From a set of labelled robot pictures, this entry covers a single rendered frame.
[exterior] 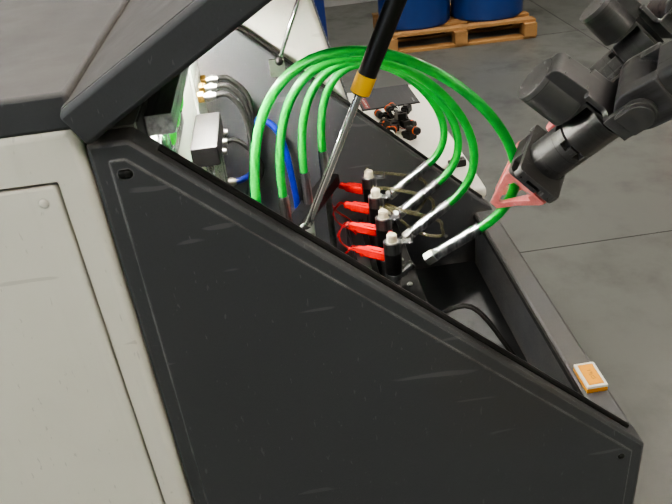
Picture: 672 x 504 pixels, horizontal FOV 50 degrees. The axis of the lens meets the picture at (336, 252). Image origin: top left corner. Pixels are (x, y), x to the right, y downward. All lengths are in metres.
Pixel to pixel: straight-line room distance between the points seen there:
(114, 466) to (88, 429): 0.06
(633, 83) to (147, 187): 0.53
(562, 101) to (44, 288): 0.60
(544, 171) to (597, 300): 1.98
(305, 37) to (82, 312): 0.76
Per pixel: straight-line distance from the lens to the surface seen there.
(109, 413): 0.85
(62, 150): 0.68
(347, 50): 0.95
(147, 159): 0.67
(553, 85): 0.89
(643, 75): 0.88
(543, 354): 1.22
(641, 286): 3.02
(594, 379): 1.09
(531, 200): 0.98
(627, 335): 2.76
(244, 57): 1.32
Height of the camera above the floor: 1.68
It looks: 31 degrees down
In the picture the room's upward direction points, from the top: 7 degrees counter-clockwise
